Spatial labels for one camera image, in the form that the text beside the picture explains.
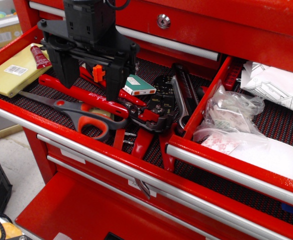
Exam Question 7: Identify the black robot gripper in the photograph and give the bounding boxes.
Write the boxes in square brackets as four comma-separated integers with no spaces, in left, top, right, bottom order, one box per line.
[37,0,140,101]

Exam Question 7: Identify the red glue tube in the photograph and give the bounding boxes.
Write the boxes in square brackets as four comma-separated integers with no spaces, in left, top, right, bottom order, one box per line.
[30,45,52,69]

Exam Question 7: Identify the open wide red drawer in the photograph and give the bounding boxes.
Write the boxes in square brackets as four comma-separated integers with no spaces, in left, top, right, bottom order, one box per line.
[0,24,293,240]

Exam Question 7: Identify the open small red drawer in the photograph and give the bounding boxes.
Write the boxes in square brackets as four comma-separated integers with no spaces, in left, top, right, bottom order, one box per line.
[165,56,293,212]

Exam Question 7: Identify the small white green box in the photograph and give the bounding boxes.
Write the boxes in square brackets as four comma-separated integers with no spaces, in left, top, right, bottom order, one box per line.
[122,74,157,96]

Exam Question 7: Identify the grey orange scissors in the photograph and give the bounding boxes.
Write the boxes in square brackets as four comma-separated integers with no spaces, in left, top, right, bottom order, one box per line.
[19,91,128,141]

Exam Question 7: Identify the black crimping pliers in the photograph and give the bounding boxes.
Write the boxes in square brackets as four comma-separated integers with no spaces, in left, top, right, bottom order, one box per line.
[147,75,175,118]

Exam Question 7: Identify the pale yellow flat box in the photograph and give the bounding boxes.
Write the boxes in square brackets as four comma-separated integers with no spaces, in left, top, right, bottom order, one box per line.
[0,43,51,98]

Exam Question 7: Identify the silver cabinet lock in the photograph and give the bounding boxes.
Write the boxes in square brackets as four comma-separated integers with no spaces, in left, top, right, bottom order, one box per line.
[156,14,171,29]

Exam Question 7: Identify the silver black utility knife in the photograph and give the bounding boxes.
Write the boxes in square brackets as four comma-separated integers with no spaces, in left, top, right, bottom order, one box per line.
[171,63,199,136]

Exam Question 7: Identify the cardboard box in background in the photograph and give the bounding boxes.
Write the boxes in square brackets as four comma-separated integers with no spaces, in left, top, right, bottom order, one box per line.
[0,23,22,48]

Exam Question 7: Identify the red tool chest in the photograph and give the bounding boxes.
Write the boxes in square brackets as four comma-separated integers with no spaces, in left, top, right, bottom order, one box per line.
[0,0,293,240]

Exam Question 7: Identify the clear plastic bag of pads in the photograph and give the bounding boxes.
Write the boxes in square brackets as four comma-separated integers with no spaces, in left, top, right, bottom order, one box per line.
[193,83,268,155]

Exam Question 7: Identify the white printed instruction sheet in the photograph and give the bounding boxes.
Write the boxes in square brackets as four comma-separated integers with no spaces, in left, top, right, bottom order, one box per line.
[240,61,293,111]

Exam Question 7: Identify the white plastic bag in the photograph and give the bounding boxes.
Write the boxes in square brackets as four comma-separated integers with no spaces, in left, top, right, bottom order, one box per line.
[226,133,293,180]

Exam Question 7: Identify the red handled saw tool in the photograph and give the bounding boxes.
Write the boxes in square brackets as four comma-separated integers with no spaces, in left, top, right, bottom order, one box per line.
[38,74,129,119]

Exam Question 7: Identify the red black wire stripper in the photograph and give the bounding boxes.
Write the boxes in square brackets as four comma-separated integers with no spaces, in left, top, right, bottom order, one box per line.
[119,98,177,172]

